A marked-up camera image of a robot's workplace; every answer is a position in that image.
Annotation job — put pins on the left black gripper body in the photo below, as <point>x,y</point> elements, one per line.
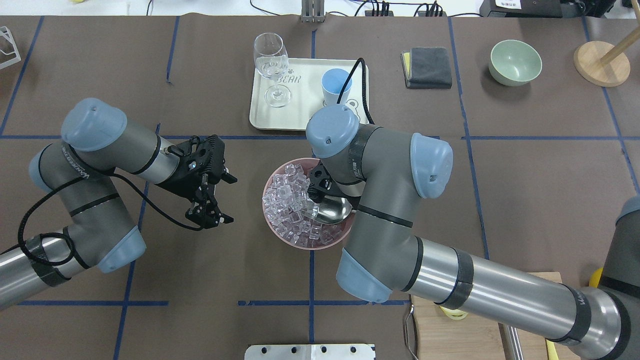
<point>176,186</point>

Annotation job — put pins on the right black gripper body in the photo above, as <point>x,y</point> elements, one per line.
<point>317,183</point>

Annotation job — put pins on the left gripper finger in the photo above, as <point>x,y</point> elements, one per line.
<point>206,214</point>
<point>225,176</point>

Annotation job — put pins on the metal ice scoop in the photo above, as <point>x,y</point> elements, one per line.
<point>331,210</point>

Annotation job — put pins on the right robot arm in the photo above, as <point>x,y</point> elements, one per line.
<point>389,173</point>

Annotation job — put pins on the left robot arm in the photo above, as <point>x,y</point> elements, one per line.
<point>96,140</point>

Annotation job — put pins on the pink bowl of ice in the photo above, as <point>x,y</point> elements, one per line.
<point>284,201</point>

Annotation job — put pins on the light blue plastic cup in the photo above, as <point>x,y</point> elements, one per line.
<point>332,83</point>

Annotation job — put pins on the cream plastic serving tray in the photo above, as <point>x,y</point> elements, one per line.
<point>304,79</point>

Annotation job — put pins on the clear wine glass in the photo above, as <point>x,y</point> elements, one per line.
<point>272,62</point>

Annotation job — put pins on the grey folded cloth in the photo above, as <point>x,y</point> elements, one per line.
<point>427,68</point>

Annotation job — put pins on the half lemon slice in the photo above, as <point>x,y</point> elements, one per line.
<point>454,314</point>

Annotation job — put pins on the wooden cutting board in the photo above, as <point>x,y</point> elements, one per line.
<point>434,336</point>

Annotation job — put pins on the green ceramic bowl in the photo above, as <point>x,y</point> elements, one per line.
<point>514,63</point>

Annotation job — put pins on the metal muddler rod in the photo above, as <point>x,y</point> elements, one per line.
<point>511,342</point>

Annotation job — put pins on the yellow lemon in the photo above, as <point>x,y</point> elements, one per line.
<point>595,278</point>

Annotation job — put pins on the wooden paper towel stand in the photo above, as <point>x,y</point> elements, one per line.
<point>604,64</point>

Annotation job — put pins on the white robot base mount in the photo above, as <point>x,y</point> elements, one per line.
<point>345,351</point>

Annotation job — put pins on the aluminium frame post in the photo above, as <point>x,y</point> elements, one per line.
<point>313,11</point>

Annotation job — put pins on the white wire cup rack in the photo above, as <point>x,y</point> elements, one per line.
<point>9,51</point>

